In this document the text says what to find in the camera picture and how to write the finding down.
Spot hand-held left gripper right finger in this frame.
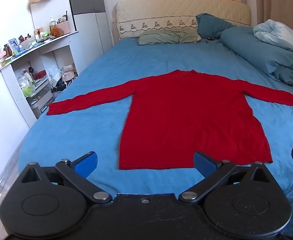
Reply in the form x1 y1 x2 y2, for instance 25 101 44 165
178 151 271 203

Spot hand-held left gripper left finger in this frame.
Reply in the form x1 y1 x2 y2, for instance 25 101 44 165
20 151 112 203

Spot red knit sweater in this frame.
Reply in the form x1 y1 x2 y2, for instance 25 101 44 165
46 69 293 170

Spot bed with blue sheet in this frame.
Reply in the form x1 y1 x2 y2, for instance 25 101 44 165
18 39 293 240

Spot beige cloth bag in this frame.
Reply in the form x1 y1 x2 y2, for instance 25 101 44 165
62 64 78 82

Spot green packet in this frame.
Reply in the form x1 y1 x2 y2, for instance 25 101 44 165
21 84 34 98

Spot white shelf unit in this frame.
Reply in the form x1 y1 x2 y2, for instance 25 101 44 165
0 31 81 128

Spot blue duvet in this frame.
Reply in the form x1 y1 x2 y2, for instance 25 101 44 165
220 26 293 89

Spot light blue blanket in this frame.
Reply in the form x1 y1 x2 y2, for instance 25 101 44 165
253 19 293 68

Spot green pillow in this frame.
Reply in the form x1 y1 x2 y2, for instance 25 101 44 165
138 27 200 46

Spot white and grey wardrobe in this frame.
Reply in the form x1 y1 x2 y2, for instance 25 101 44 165
66 0 113 76

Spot small brown teddy bear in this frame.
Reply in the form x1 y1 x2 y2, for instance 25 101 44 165
50 26 63 38

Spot pink storage box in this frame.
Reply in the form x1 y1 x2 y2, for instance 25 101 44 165
58 21 71 34

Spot blue and white packet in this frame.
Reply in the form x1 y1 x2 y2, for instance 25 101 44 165
8 38 21 53

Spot blue pillow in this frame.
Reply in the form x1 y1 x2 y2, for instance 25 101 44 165
196 13 237 40

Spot beige quilted headboard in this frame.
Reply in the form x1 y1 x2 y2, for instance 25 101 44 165
116 0 252 40

